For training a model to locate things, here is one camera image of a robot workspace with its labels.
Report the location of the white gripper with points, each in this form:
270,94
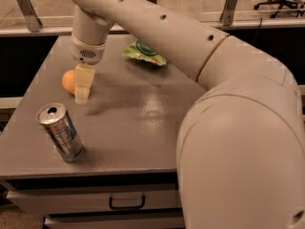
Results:
88,52

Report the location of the orange fruit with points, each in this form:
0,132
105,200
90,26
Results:
68,82

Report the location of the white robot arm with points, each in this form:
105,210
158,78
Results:
240,148

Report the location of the silver blue redbull can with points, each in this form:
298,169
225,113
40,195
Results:
56,121

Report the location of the green chip bag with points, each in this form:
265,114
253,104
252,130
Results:
140,51

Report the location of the grey drawer cabinet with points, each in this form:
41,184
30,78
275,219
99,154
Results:
128,128

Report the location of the black office chair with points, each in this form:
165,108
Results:
295,6

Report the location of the left metal railing bracket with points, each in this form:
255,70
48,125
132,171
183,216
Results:
32,21

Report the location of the black drawer handle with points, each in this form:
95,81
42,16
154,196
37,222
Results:
125,203

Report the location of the right metal railing bracket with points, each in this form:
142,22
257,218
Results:
227,15

